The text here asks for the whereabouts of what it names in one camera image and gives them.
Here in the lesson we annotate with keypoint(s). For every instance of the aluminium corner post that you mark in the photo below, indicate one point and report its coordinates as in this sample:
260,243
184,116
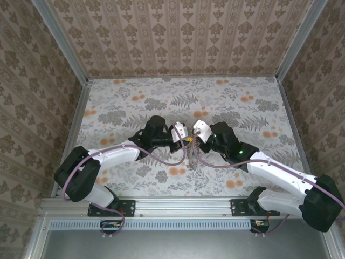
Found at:
62,43
298,43

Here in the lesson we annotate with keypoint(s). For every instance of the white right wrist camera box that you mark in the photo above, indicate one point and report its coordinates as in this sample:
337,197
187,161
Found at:
202,130

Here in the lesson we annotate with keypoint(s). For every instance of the black controller board box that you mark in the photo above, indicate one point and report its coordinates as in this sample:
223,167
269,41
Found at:
110,226
260,226

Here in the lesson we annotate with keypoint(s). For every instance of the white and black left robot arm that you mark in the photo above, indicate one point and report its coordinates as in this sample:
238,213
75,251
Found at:
78,172

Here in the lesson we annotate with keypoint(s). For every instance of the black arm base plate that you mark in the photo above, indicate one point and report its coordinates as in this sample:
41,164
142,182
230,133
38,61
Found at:
126,208
240,208

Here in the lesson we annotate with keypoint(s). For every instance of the grey metal sheet panel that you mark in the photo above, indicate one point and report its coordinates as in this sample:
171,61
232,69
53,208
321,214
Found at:
183,245

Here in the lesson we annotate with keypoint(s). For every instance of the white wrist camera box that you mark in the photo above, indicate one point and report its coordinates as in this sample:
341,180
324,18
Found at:
180,131
202,130

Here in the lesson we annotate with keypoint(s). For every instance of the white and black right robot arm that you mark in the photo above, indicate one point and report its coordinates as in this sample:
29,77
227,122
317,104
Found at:
320,205

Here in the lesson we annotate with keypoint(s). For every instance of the aluminium side rail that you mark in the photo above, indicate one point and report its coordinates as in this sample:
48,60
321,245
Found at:
290,113
79,113

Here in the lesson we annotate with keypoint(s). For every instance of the wide aluminium extrusion beam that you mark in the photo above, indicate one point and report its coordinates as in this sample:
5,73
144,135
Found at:
183,206

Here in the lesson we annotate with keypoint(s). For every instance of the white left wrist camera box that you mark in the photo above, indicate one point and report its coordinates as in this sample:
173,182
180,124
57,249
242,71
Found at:
180,131

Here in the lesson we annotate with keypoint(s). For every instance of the floral patterned table cover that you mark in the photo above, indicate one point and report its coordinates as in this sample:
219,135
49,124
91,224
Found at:
172,186

